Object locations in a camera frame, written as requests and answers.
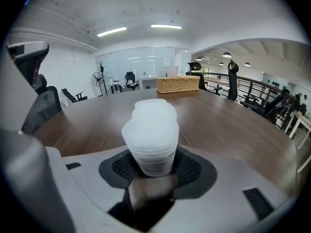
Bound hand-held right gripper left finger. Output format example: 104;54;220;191
45;146;144;233

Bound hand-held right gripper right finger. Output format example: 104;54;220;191
150;144;299;233

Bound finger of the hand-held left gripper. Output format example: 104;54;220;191
0;129;76;233
0;47;39;131

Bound black mesh office chair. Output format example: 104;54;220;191
21;73;63;134

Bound black armchair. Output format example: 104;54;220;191
61;88;88;104

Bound black standing fan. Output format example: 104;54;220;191
91;71;104;97

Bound black coat rack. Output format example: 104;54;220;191
96;60;107;96

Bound white leg wooden desk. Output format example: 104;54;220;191
283;110;311;174

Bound black metal railing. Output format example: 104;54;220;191
203;72;298;111

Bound wicker basket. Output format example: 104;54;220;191
155;76;201;94

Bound black chair with white items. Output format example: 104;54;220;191
124;71;139;91

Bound ceiling strip light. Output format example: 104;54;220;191
150;24;183;30
96;26;127;37

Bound grey frame mesh chair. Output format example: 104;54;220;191
6;41;50;88

